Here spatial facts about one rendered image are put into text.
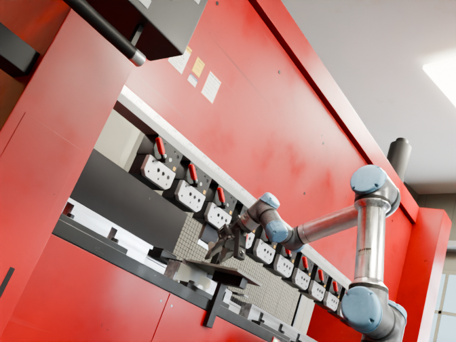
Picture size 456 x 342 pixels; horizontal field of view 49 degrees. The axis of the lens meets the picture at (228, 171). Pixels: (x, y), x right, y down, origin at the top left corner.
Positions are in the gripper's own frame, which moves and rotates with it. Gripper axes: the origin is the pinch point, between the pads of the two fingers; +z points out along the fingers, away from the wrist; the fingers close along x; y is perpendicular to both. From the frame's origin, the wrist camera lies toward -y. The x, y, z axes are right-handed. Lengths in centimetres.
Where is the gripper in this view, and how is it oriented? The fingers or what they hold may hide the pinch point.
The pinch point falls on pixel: (213, 260)
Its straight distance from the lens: 203.3
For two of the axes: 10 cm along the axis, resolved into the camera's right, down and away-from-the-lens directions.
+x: -6.8, -4.2, -6.0
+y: -3.0, -5.9, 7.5
